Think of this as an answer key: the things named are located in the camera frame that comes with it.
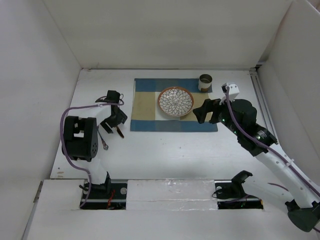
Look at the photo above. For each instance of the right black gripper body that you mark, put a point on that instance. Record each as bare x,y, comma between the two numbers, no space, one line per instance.
222,115

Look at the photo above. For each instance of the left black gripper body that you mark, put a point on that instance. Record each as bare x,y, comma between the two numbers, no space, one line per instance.
115,119

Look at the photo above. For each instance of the iridescent rainbow fork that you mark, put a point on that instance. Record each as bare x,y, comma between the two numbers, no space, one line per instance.
104,144

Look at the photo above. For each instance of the white and brown cup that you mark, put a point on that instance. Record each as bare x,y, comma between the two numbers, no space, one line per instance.
205,82

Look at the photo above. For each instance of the floral plate with orange rim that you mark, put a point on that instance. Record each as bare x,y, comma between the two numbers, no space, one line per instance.
175,101

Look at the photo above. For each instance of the blue and tan placemat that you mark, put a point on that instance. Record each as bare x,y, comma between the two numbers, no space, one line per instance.
147,116

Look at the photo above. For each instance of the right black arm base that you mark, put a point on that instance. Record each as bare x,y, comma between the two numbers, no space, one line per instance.
231,197

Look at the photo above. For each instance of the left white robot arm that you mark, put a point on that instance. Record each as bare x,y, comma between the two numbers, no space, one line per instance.
80,138

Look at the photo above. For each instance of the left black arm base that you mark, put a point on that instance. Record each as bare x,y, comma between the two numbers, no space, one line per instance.
110,197

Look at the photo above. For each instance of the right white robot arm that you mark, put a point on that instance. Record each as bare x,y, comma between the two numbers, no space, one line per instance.
239,116

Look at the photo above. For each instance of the white front board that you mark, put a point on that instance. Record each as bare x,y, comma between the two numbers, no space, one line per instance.
57,217

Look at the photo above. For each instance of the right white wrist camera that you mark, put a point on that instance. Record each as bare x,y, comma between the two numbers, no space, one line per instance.
230,89

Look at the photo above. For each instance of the aluminium side rail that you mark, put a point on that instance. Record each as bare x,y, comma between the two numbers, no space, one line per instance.
260,92

